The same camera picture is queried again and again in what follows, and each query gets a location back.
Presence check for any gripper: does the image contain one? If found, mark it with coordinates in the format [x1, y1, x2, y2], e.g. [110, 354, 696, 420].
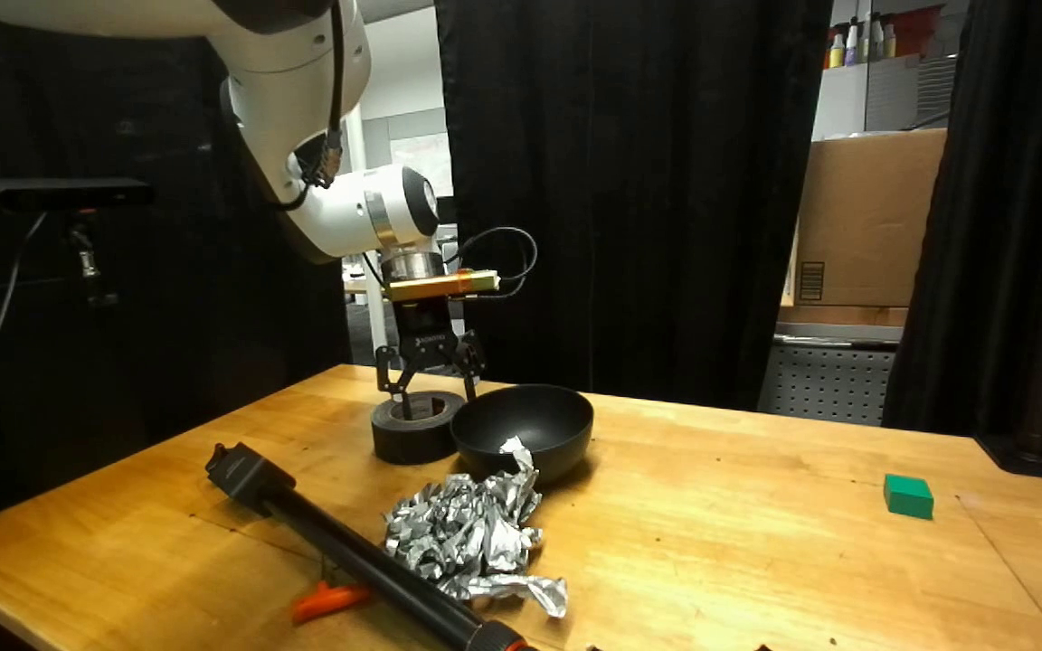
[374, 299, 487, 422]

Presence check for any black tape roll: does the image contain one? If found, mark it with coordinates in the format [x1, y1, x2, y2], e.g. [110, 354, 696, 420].
[371, 390, 469, 466]

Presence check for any black bowl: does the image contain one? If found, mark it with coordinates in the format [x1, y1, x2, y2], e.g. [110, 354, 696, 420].
[450, 384, 595, 486]

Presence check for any crumpled aluminium foil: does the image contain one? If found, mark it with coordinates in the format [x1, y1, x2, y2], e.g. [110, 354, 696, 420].
[383, 436, 570, 619]

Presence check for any black pole stand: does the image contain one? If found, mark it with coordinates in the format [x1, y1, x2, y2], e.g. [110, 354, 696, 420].
[204, 441, 542, 651]

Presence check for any black curtain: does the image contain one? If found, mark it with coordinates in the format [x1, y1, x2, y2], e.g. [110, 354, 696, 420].
[882, 0, 1042, 437]
[434, 0, 835, 413]
[0, 9, 352, 534]

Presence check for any perforated metal cabinet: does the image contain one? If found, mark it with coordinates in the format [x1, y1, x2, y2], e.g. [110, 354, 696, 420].
[758, 324, 904, 428]

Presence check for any cardboard box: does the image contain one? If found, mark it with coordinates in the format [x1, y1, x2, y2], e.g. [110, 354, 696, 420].
[781, 128, 949, 310]

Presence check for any green block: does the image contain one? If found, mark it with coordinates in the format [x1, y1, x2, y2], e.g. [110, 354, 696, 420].
[882, 473, 935, 522]

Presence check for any row of bottles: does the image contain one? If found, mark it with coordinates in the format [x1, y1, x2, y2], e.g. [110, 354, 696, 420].
[823, 16, 899, 70]

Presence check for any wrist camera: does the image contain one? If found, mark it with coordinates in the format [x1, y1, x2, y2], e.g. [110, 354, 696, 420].
[384, 269, 501, 303]

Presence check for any camera on mount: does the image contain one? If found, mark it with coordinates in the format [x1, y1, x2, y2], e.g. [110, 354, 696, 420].
[0, 176, 157, 310]

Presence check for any black stand with base plate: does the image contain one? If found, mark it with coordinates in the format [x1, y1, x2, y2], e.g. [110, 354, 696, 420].
[975, 344, 1042, 484]

